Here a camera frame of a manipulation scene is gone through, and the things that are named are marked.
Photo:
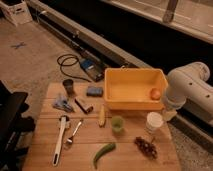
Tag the white cardboard box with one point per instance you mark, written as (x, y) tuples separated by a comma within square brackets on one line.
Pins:
[(17, 14)]

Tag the dark metal cup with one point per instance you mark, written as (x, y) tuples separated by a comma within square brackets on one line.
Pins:
[(68, 85)]

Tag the metal spoon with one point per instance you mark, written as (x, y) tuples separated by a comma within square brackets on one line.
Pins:
[(70, 140)]

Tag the dark grape bunch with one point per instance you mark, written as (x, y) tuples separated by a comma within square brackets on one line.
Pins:
[(147, 148)]

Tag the green plastic cup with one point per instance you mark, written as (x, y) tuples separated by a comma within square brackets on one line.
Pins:
[(117, 124)]

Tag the green chili pepper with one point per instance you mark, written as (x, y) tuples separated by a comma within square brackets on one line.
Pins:
[(105, 149)]

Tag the blue black power box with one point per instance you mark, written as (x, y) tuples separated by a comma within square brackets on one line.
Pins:
[(92, 70)]

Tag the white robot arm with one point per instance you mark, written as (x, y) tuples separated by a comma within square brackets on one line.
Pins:
[(187, 82)]

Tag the black chair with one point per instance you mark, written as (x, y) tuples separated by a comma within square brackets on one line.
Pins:
[(12, 124)]

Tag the blue sponge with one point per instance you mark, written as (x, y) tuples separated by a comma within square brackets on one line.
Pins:
[(94, 91)]

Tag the orange fruit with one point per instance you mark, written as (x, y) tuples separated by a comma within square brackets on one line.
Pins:
[(155, 94)]

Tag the yellow plastic bin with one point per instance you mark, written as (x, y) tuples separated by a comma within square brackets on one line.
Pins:
[(130, 88)]

